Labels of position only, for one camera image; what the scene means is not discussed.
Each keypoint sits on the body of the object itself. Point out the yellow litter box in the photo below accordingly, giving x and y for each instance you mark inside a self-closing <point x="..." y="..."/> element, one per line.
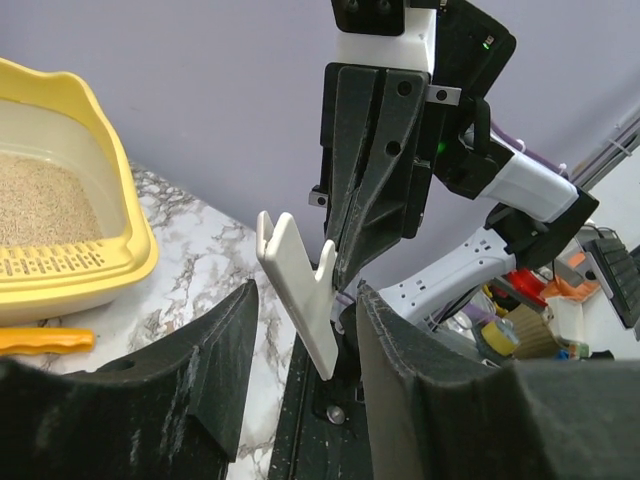
<point x="73" y="233"/>

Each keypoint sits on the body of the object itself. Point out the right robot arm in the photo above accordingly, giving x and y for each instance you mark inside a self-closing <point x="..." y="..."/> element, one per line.
<point x="537" y="211"/>

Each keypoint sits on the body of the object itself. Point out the yellow litter scoop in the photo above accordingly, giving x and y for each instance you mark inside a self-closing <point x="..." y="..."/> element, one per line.
<point x="41" y="340"/>

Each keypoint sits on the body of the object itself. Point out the white bag sealing clip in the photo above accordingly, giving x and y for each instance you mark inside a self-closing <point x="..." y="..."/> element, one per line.
<point x="307" y="293"/>

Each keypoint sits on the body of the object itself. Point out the yellow tape roll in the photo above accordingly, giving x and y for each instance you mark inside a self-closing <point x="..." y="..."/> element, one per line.
<point x="501" y="337"/>

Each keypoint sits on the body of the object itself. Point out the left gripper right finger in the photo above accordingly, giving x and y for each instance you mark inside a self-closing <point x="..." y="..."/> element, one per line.
<point x="433" y="413"/>

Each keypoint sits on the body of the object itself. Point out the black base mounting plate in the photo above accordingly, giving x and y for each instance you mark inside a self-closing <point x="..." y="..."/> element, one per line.
<point x="322" y="429"/>

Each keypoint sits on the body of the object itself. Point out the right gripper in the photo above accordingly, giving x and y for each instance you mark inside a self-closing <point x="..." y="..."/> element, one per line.
<point x="377" y="141"/>

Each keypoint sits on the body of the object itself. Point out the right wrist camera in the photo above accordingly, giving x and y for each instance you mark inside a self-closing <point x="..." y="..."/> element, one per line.
<point x="395" y="34"/>

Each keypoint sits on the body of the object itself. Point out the black keyboard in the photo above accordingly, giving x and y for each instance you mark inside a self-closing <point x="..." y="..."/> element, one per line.
<point x="622" y="277"/>

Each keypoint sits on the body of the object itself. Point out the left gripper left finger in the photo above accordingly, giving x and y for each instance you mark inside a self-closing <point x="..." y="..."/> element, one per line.
<point x="171" y="410"/>

